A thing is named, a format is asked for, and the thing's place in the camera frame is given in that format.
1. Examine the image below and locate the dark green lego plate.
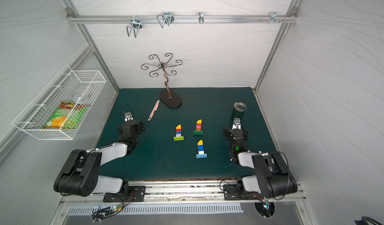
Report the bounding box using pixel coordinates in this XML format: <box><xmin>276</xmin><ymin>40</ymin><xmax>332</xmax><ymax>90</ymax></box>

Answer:
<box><xmin>193</xmin><ymin>130</ymin><xmax>204</xmax><ymax>136</ymax></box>

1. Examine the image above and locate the light blue lego plate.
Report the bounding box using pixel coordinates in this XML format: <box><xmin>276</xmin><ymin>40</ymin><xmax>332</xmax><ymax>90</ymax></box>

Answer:
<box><xmin>196</xmin><ymin>154</ymin><xmax>208</xmax><ymax>159</ymax></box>

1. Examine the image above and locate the lime green lego plate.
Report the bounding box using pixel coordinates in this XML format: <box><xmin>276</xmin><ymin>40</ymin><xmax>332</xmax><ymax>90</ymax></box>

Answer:
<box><xmin>174</xmin><ymin>136</ymin><xmax>184</xmax><ymax>141</ymax></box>

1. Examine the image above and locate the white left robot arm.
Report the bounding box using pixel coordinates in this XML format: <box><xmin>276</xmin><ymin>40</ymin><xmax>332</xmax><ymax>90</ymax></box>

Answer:
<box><xmin>54</xmin><ymin>120</ymin><xmax>145</xmax><ymax>202</ymax></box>

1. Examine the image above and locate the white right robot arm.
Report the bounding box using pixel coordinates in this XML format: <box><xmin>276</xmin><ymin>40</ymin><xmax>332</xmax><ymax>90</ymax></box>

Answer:
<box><xmin>223</xmin><ymin>126</ymin><xmax>298</xmax><ymax>200</ymax></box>

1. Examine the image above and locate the dark green metal tumbler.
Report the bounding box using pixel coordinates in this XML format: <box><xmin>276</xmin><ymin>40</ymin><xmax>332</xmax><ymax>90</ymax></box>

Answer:
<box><xmin>231</xmin><ymin>102</ymin><xmax>247</xmax><ymax>122</ymax></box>

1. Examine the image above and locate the pink plastic knife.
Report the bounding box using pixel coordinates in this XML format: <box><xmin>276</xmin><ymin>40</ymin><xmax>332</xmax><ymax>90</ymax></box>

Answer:
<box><xmin>148</xmin><ymin>100</ymin><xmax>160</xmax><ymax>121</ymax></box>

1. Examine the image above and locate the green table mat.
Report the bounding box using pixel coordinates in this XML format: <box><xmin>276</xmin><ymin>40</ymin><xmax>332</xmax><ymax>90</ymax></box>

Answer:
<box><xmin>98</xmin><ymin>88</ymin><xmax>276</xmax><ymax>181</ymax></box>

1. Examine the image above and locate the brown metal cup tree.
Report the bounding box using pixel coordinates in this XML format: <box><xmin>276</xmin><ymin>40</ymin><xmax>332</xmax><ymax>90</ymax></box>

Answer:
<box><xmin>141</xmin><ymin>53</ymin><xmax>183</xmax><ymax>108</ymax></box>

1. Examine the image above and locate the green snack bag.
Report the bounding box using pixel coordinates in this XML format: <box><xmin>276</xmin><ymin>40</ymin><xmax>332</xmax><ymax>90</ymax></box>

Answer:
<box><xmin>43</xmin><ymin>101</ymin><xmax>88</xmax><ymax>130</ymax></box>

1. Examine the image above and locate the metal double hook left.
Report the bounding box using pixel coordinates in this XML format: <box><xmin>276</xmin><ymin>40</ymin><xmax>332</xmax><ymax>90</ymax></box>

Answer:
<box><xmin>126</xmin><ymin>18</ymin><xmax>143</xmax><ymax>38</ymax></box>

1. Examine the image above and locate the metal double hook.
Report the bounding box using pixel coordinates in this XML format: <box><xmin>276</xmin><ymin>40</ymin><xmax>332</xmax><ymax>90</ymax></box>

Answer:
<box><xmin>157</xmin><ymin>12</ymin><xmax>175</xmax><ymax>28</ymax></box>
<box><xmin>126</xmin><ymin>18</ymin><xmax>143</xmax><ymax>38</ymax></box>

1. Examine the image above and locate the metal double hook middle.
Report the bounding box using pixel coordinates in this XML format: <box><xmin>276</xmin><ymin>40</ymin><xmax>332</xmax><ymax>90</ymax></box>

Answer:
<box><xmin>157</xmin><ymin>12</ymin><xmax>175</xmax><ymax>28</ymax></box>

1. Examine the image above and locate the metal single hook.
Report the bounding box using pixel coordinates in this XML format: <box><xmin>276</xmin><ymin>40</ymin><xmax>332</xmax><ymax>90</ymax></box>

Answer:
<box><xmin>198</xmin><ymin>12</ymin><xmax>204</xmax><ymax>24</ymax></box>

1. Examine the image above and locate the metal hook right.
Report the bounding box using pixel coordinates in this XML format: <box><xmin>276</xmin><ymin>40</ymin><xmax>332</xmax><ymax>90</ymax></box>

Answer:
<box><xmin>260</xmin><ymin>12</ymin><xmax>287</xmax><ymax>24</ymax></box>

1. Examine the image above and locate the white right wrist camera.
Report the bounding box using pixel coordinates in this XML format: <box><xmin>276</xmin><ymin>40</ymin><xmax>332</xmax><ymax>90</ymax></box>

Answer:
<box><xmin>232</xmin><ymin>118</ymin><xmax>242</xmax><ymax>130</ymax></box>

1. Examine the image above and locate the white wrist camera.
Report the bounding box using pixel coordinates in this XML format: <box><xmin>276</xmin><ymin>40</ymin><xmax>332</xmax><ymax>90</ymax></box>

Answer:
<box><xmin>124</xmin><ymin>112</ymin><xmax>133</xmax><ymax>122</ymax></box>
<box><xmin>232</xmin><ymin>118</ymin><xmax>242</xmax><ymax>130</ymax></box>

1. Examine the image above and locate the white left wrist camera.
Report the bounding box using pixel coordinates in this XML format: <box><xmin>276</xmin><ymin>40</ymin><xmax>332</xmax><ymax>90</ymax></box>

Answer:
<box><xmin>124</xmin><ymin>112</ymin><xmax>133</xmax><ymax>122</ymax></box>

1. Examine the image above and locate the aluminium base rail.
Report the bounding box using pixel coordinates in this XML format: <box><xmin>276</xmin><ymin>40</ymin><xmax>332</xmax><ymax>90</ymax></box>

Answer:
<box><xmin>59</xmin><ymin>180</ymin><xmax>307</xmax><ymax>206</ymax></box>

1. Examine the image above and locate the white wire basket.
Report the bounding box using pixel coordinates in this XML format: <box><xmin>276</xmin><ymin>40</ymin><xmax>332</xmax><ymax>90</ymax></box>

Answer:
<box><xmin>12</xmin><ymin>65</ymin><xmax>106</xmax><ymax>140</ymax></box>

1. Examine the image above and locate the aluminium top rail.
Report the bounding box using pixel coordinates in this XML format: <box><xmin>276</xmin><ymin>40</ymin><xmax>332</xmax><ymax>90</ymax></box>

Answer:
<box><xmin>67</xmin><ymin>14</ymin><xmax>299</xmax><ymax>25</ymax></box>

